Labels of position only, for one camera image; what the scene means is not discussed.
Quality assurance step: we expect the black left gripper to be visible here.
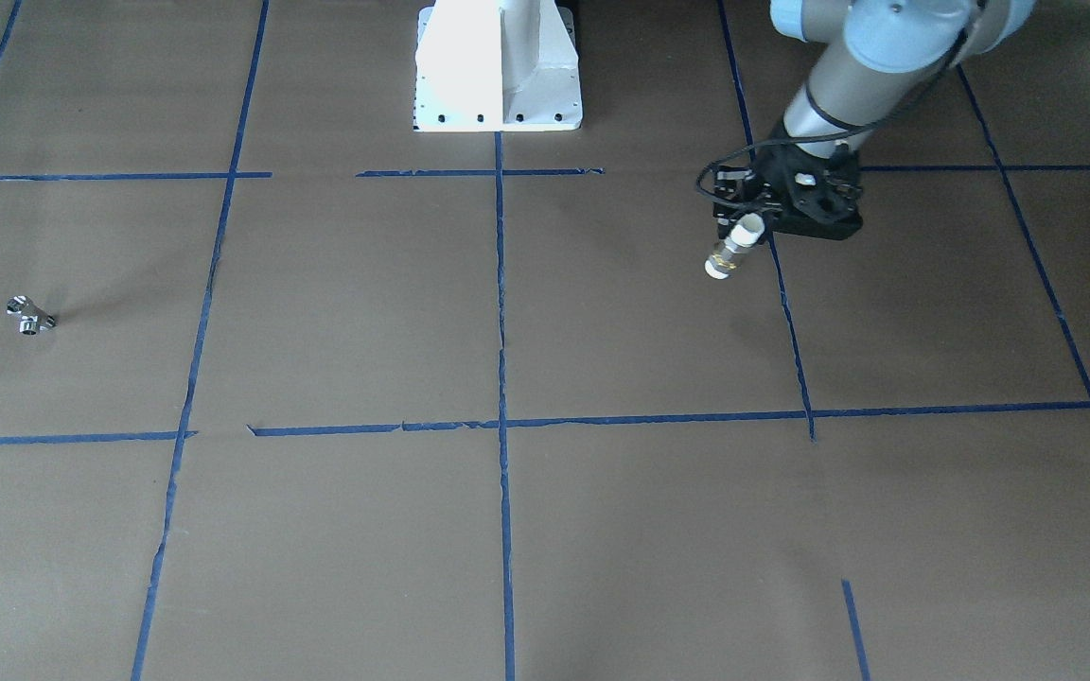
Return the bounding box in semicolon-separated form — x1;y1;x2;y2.
712;121;864;241

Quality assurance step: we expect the white brass PPR valve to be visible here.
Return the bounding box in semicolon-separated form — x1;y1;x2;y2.
704;212;766;280

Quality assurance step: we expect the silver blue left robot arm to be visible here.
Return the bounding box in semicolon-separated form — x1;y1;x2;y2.
706;1;1034;240

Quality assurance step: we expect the brown paper table mat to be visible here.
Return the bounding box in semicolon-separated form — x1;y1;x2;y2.
0;1;1090;680

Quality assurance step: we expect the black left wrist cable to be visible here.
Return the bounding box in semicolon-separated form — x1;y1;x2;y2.
694;28;972;214

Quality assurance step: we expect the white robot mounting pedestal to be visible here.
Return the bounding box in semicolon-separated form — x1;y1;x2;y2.
413;1;584;133

